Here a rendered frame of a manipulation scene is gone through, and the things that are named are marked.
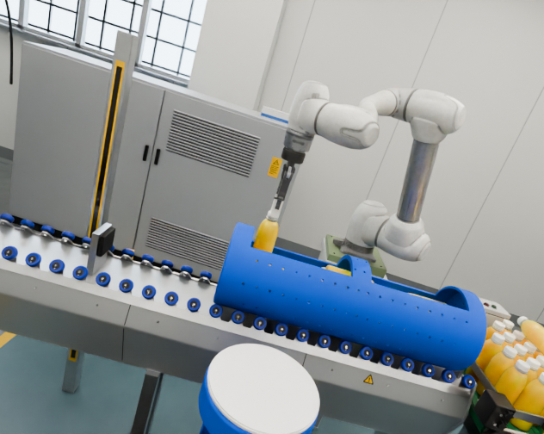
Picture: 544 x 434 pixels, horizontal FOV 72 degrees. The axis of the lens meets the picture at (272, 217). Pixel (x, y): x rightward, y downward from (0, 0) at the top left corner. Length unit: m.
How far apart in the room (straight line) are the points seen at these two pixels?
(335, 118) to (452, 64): 3.17
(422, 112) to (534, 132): 3.05
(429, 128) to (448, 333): 0.73
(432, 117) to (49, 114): 2.69
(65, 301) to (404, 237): 1.34
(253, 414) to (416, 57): 3.66
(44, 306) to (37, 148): 2.16
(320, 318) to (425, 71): 3.24
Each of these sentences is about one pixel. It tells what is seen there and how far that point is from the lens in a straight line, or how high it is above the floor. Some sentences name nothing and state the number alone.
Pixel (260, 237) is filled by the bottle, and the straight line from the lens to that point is 1.28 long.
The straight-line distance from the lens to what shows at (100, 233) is 1.35.
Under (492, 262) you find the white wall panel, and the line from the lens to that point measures 4.77.
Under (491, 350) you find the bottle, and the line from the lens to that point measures 1.65.
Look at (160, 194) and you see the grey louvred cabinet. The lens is 3.03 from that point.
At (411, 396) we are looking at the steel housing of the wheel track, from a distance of 1.50.
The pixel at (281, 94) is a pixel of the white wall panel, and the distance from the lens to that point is 3.99.
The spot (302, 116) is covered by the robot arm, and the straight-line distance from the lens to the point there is 1.16.
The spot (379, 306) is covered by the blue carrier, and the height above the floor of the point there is 1.15.
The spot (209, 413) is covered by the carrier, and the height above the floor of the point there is 1.00.
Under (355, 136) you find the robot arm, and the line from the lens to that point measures 1.07.
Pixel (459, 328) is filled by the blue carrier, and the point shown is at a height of 1.16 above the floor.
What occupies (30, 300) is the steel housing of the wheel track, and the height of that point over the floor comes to 0.84.
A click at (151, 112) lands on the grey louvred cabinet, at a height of 1.25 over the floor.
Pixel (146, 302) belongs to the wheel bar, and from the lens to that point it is 1.31.
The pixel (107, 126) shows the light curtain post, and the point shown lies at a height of 1.35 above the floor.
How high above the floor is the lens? 1.68
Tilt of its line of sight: 18 degrees down
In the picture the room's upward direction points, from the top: 18 degrees clockwise
